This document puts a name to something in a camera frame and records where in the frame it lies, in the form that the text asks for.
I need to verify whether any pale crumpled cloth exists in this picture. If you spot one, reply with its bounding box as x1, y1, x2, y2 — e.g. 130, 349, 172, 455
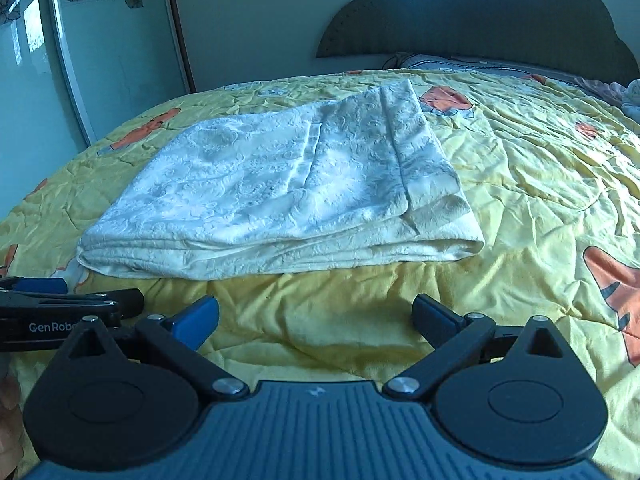
619, 79, 640, 123

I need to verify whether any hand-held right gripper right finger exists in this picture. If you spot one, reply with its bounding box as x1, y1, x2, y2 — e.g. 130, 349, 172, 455
382, 294, 572, 402

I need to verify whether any grey patterned pillow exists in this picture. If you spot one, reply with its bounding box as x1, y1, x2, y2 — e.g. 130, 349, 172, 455
382, 51, 626, 88

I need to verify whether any glass wardrobe door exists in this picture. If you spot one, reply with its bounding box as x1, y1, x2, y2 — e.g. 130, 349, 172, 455
0, 0, 197, 221

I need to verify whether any dark padded headboard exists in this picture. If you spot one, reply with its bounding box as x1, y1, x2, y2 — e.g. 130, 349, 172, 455
315, 0, 640, 86

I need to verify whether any white towel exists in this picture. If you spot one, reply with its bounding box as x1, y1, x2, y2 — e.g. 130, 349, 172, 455
76, 79, 487, 281

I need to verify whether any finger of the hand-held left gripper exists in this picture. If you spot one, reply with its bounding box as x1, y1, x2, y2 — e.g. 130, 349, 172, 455
75, 288, 146, 320
0, 276, 69, 296

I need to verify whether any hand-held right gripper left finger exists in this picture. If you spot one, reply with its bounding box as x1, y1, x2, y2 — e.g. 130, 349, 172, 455
65, 295, 251, 402

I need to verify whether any yellow printed blanket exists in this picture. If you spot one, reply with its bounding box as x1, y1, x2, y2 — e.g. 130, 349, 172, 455
0, 67, 640, 476

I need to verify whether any person's left hand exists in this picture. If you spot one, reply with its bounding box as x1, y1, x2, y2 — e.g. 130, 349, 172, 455
0, 372, 25, 466

